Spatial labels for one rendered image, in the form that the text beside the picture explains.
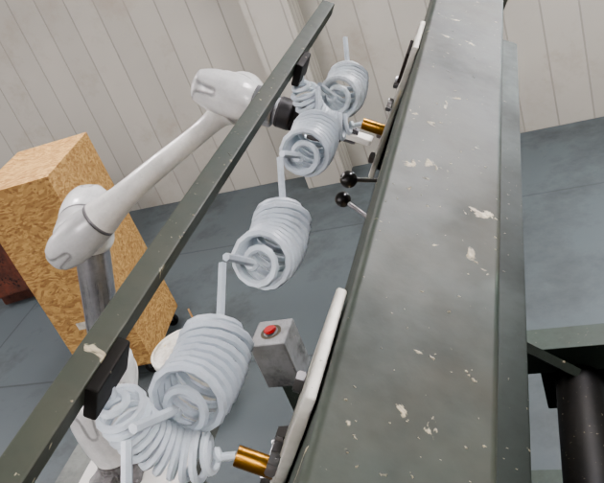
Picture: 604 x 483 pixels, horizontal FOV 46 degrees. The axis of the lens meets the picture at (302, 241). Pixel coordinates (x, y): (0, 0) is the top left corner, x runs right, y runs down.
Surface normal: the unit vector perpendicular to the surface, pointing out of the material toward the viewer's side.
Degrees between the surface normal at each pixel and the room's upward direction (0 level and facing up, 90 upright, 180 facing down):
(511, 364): 33
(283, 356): 90
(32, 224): 90
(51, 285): 90
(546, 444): 0
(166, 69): 90
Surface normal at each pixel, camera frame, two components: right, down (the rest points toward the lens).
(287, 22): -0.21, 0.56
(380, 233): 0.22, -0.76
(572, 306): -0.32, -0.81
